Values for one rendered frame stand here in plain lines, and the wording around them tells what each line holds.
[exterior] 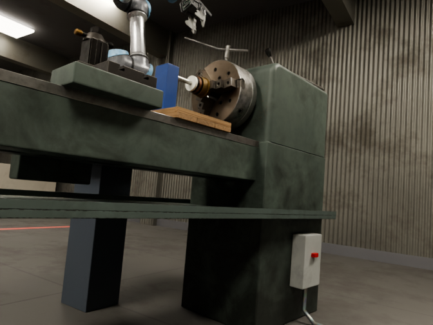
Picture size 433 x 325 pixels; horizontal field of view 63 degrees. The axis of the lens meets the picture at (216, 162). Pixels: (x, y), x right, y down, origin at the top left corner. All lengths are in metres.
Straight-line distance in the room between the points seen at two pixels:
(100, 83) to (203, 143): 0.50
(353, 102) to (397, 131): 0.62
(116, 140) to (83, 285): 0.95
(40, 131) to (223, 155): 0.73
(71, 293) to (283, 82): 1.46
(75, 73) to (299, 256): 1.32
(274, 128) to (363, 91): 3.08
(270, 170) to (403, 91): 3.15
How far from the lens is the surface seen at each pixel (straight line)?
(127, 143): 1.15
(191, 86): 1.58
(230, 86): 1.58
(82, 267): 1.89
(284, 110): 1.76
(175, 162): 1.27
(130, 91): 1.10
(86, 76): 1.03
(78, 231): 1.91
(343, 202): 4.51
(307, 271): 1.86
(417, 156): 4.43
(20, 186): 7.63
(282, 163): 1.72
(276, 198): 1.69
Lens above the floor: 0.61
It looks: 5 degrees up
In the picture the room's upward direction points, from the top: 5 degrees clockwise
